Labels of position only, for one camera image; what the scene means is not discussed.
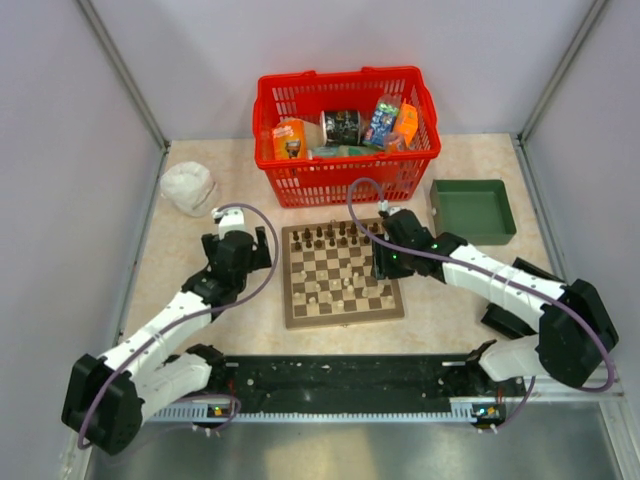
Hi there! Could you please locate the blue snack package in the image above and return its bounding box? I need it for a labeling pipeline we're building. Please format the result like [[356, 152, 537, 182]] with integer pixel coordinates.
[[362, 93, 401, 149]]

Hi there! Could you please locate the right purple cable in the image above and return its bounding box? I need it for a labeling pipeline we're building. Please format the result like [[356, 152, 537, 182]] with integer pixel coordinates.
[[346, 177, 618, 392]]

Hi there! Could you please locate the green pouch package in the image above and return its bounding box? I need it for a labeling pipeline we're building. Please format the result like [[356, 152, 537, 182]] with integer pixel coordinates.
[[310, 145, 379, 159]]

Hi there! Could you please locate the green plastic tray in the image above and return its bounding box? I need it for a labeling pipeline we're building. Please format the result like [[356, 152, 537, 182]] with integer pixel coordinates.
[[429, 179, 517, 246]]

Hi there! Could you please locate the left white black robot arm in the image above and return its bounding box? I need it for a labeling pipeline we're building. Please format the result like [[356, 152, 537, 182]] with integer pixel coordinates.
[[61, 223, 279, 455]]

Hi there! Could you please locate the orange carton package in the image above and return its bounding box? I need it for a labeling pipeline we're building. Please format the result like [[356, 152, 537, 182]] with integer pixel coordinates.
[[384, 102, 418, 153]]

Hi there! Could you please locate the black stand block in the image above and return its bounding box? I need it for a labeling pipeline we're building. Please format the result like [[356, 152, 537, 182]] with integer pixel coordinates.
[[480, 257, 559, 340]]

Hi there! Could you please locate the black mounting base rail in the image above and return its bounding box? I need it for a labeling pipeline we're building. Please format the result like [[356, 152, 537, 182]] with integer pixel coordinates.
[[196, 354, 523, 415]]

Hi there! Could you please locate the white crumpled cloth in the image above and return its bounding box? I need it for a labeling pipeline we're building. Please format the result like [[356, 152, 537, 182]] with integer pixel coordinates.
[[160, 161, 219, 218]]

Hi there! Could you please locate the orange razor package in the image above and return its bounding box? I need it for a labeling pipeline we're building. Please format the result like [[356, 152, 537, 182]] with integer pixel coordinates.
[[271, 118, 307, 160]]

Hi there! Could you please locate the red plastic shopping basket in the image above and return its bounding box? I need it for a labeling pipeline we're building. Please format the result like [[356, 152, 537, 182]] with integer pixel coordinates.
[[253, 66, 441, 208]]

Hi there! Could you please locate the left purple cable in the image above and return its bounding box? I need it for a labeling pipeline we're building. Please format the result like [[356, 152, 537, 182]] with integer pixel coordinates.
[[75, 202, 279, 450]]

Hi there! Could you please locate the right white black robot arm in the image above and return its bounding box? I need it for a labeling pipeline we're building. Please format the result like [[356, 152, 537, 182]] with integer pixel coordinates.
[[373, 201, 619, 396]]

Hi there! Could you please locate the purple cable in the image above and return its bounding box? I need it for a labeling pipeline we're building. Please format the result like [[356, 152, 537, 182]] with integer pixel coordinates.
[[75, 202, 279, 450], [346, 177, 618, 392]]

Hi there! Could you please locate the black printed can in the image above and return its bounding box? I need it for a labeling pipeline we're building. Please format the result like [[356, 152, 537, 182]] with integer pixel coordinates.
[[320, 109, 361, 146]]

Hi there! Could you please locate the wooden chess board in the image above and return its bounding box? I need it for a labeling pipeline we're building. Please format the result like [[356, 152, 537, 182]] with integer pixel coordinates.
[[281, 220, 405, 330]]

